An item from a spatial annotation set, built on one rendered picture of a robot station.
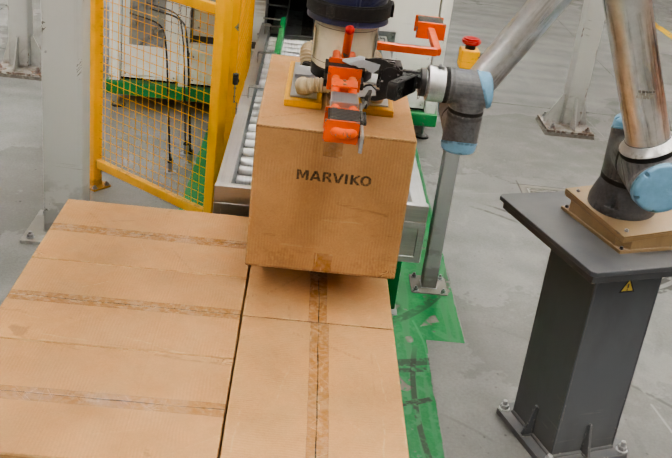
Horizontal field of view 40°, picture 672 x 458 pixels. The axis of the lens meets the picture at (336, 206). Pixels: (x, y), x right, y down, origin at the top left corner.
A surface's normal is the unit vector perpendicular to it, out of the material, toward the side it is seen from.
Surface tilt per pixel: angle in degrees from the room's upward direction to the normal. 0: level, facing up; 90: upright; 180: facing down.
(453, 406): 0
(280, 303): 0
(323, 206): 92
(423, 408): 0
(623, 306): 90
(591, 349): 90
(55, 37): 90
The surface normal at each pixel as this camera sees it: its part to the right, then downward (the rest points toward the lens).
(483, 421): 0.11, -0.90
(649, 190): 0.01, 0.55
